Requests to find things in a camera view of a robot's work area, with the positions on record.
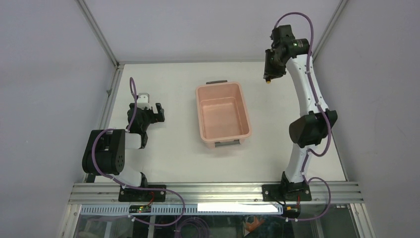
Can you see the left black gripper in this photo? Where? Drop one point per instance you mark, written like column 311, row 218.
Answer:
column 155, row 117

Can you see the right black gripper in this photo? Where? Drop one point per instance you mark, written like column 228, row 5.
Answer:
column 269, row 71

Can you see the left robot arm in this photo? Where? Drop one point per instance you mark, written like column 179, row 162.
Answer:
column 105, row 150

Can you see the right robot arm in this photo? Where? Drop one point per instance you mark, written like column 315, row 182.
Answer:
column 316, row 119

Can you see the pink plastic bin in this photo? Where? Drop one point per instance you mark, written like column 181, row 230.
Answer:
column 222, row 114

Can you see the orange object under table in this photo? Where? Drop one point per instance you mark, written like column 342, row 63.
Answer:
column 252, row 222

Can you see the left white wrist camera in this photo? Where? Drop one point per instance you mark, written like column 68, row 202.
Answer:
column 143, row 101

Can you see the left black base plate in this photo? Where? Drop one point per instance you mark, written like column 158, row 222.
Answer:
column 135, row 195

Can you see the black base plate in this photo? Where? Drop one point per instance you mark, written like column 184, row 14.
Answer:
column 135, row 195
column 282, row 192

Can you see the aluminium mounting rail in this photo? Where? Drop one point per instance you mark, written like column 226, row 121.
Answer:
column 334, row 192

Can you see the white slotted cable duct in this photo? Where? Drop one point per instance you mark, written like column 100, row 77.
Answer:
column 192, row 209

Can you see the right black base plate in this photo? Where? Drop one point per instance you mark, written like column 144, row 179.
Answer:
column 282, row 192

